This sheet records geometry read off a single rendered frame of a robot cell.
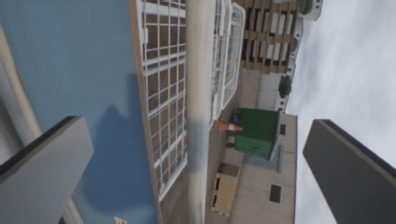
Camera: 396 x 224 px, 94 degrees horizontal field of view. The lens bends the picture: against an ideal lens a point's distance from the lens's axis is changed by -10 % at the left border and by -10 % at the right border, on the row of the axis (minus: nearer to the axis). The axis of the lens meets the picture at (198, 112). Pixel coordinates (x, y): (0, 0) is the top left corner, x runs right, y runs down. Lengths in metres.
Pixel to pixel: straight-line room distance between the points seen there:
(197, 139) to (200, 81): 0.06
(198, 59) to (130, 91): 0.08
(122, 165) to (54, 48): 0.15
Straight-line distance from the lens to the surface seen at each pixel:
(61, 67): 0.26
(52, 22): 0.25
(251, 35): 3.88
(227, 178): 5.75
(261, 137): 5.76
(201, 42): 0.16
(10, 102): 0.43
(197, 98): 0.17
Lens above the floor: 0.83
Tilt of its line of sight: 17 degrees down
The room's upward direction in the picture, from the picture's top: 101 degrees clockwise
